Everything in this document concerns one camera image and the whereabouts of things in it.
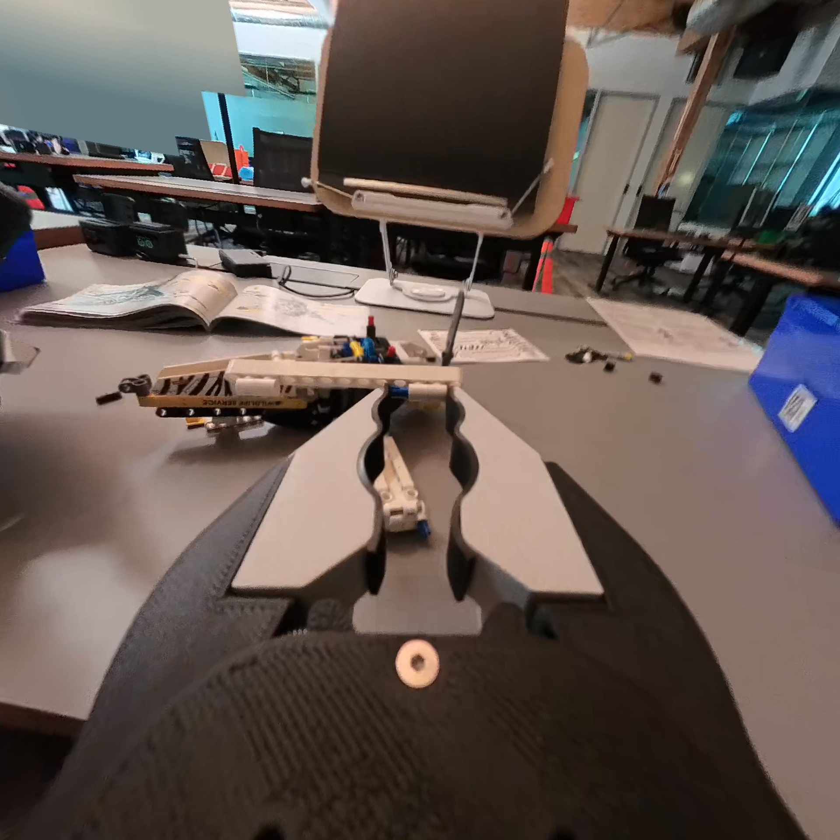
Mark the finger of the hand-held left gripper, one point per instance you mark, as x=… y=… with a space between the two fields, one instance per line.
x=16 y=351

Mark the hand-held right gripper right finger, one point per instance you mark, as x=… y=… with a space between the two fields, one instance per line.
x=525 y=525

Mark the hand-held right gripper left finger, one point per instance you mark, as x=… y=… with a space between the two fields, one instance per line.
x=308 y=525

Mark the long white lego beam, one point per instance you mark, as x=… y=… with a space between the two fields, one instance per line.
x=341 y=373

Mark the zebra striped lego airplane model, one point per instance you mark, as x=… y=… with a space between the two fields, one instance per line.
x=197 y=390

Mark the loose small Lego pieces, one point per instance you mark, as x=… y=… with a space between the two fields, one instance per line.
x=584 y=355

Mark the black electronic device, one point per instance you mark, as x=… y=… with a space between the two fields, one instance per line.
x=131 y=237

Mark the zebra striped sticker sheet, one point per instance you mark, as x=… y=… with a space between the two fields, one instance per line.
x=485 y=344

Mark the open instruction booklet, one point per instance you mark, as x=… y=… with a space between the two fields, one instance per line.
x=197 y=302

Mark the wooden workbench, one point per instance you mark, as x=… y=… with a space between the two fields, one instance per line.
x=197 y=190

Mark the black power adapter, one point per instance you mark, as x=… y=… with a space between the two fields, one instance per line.
x=244 y=262

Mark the large printed paper sheet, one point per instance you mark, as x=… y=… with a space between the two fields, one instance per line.
x=676 y=331

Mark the orange traffic cone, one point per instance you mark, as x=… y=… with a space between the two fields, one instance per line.
x=544 y=266

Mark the black office chair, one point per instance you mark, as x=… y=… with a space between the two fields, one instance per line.
x=282 y=157

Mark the wooden desk with black legs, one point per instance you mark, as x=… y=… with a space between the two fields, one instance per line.
x=722 y=253

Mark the large black computer monitor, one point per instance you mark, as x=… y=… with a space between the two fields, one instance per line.
x=439 y=92

